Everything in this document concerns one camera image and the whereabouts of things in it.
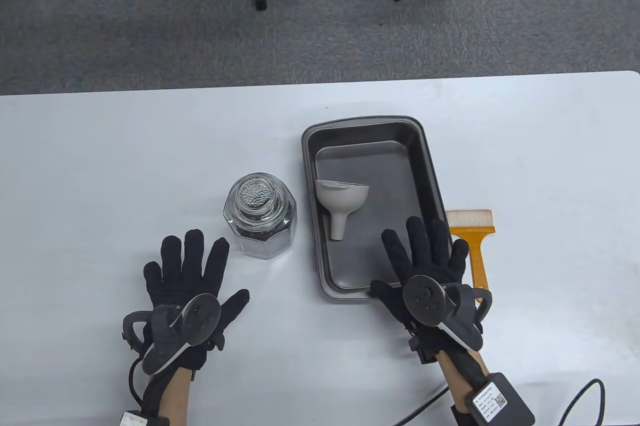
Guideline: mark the person's left hand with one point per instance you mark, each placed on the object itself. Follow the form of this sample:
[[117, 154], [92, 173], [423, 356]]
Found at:
[[185, 281]]

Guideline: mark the small labelled left wrist box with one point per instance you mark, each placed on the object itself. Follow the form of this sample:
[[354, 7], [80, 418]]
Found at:
[[135, 418]]

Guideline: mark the black right hand controller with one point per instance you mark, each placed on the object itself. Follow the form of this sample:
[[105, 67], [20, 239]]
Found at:
[[425, 298]]

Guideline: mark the black hand controller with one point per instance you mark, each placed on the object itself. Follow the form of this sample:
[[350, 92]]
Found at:
[[170, 331], [425, 298]]

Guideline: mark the dark metal baking tray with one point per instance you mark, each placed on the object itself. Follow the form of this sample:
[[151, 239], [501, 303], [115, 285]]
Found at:
[[390, 256]]

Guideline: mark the black labelled right wrist box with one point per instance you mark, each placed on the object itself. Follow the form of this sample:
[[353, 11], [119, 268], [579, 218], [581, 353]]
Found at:
[[500, 398]]

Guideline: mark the clear glass jar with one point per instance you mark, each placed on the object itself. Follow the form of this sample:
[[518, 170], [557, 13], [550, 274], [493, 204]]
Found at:
[[270, 246]]

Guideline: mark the beige plastic funnel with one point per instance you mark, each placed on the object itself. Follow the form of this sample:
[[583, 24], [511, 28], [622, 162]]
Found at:
[[342, 196]]

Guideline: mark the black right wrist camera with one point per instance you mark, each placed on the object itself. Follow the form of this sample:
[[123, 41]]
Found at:
[[425, 353]]

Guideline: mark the person's left forearm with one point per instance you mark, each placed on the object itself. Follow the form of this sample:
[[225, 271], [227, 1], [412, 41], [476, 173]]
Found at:
[[177, 396]]

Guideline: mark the clear glass jar lid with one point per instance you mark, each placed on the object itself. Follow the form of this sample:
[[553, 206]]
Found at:
[[256, 196]]

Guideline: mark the person's right hand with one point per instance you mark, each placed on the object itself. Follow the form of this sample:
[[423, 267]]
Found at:
[[430, 256]]

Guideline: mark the black left hand controller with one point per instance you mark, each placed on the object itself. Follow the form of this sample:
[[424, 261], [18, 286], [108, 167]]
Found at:
[[170, 331]]

